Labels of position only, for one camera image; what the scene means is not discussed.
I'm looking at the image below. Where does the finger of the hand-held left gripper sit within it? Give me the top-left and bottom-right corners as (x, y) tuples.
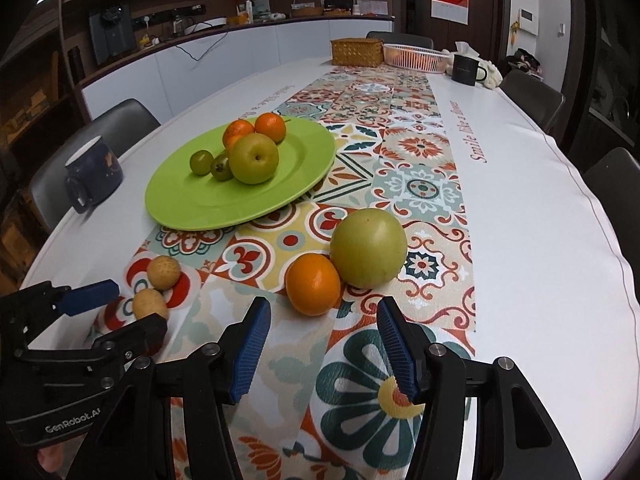
(92, 315), (169, 362)
(19, 280), (121, 322)

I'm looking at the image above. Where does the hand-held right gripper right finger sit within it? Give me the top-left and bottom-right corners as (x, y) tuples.
(376, 296), (583, 480)

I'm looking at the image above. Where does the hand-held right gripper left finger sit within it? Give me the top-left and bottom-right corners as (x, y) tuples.
(92, 296), (273, 480)

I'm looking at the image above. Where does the small brown round fruit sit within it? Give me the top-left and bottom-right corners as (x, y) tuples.
(146, 255), (182, 291)
(132, 288), (169, 322)

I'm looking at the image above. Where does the orange tangerine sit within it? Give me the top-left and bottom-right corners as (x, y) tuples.
(254, 112), (287, 143)
(222, 119), (256, 150)
(285, 253), (342, 317)

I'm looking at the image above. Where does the green apple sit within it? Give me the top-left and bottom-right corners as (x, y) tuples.
(329, 208), (408, 290)

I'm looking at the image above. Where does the green plate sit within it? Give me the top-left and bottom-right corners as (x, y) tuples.
(144, 117), (337, 232)

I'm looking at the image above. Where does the small green jujube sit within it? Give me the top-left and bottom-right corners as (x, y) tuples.
(189, 150), (215, 177)
(210, 154), (234, 182)

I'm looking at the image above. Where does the yellow-green pear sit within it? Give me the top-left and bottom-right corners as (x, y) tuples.
(229, 132), (280, 185)

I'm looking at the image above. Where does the person's left hand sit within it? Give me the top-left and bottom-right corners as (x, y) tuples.
(37, 447), (66, 473)

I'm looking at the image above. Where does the dark blue mug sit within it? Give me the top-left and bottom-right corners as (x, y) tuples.
(64, 135), (124, 215)

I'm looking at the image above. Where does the patterned table runner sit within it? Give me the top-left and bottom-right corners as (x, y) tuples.
(87, 67), (478, 480)

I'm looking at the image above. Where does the dark display cabinet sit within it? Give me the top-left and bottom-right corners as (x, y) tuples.
(0, 25), (76, 281)

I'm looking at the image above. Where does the grey dining chair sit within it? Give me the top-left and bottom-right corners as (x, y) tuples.
(27, 98), (162, 233)
(366, 31), (435, 51)
(500, 69), (567, 133)

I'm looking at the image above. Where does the black thermos bottle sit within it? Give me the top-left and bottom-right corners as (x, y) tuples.
(69, 46), (86, 86)

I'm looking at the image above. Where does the black mug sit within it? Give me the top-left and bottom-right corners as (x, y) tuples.
(451, 54), (488, 86)

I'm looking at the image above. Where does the white cloth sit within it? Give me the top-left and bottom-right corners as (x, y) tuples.
(442, 41), (503, 90)

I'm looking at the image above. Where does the pink plastic basket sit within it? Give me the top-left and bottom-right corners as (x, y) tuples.
(383, 43), (450, 72)

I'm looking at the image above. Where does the woven rattan box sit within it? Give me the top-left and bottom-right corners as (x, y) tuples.
(330, 38), (385, 67)

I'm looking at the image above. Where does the dark bag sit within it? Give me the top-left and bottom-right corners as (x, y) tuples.
(505, 48), (543, 78)

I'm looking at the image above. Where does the glass sliding door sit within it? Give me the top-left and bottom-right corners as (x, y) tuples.
(570, 0), (640, 161)

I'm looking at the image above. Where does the black power cable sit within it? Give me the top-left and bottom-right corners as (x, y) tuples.
(175, 30), (231, 61)

